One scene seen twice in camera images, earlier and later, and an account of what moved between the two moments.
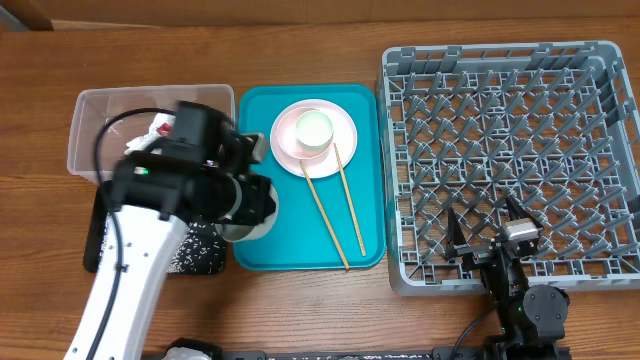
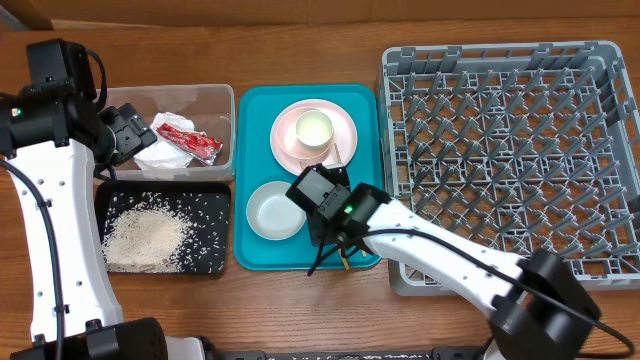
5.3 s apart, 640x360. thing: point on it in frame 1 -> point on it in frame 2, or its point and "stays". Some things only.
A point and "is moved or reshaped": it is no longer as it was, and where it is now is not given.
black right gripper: [476, 255] -> [315, 233]
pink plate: [344, 136] stays
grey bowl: [242, 233] -> [271, 214]
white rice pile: [201, 250] is moved or reshaped
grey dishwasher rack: [553, 126] stays
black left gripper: [261, 201] -> [132, 130]
